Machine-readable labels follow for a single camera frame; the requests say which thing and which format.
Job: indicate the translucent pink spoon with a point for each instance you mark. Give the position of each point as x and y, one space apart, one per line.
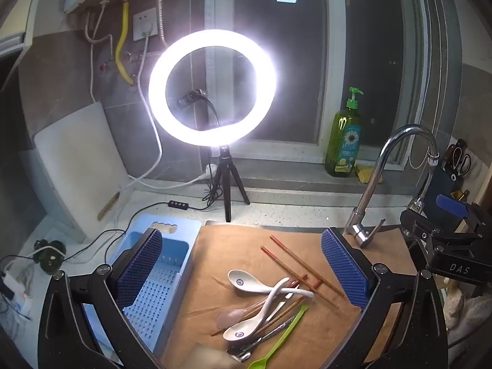
228 318

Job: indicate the wooden stick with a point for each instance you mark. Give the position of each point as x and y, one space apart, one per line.
108 205

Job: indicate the white wall socket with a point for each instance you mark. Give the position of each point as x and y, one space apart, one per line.
140 19

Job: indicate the metal fork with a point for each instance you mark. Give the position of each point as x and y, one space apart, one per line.
269 334

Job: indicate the window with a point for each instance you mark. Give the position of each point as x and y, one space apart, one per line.
288 65

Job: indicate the dark green object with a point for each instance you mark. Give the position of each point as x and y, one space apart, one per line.
48 255

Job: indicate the white power strip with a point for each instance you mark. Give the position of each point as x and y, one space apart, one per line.
15 276

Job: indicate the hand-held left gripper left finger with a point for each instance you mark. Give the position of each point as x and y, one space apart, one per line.
140 269

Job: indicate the light blue plastic basket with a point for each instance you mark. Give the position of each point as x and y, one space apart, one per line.
165 284

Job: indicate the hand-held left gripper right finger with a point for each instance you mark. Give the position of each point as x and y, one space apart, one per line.
344 269

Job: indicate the yellow sponge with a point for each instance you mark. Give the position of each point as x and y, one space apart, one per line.
365 173

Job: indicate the black tripod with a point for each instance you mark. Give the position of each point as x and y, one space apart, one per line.
225 184

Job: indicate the white cutting board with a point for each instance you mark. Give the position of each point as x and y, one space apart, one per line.
77 153

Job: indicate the green dish soap bottle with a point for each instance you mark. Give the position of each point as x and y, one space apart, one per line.
342 142

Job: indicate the chrome faucet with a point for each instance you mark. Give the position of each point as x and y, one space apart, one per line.
369 188

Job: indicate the scissors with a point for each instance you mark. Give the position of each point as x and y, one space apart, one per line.
459 161

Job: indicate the white crumpled cloth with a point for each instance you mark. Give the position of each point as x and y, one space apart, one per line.
465 307

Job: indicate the green plastic spoon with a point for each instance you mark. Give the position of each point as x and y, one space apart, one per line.
256 363

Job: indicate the brown cloth mat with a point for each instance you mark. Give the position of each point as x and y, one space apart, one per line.
230 246

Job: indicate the black gooseneck phone holder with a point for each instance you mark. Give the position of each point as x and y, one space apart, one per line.
192 96

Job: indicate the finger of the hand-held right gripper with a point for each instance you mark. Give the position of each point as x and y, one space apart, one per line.
451 204
419 225

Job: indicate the white ceramic spoon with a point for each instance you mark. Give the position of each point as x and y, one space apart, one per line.
236 332
238 280

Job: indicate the metal spoon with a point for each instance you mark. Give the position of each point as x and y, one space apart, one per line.
240 353

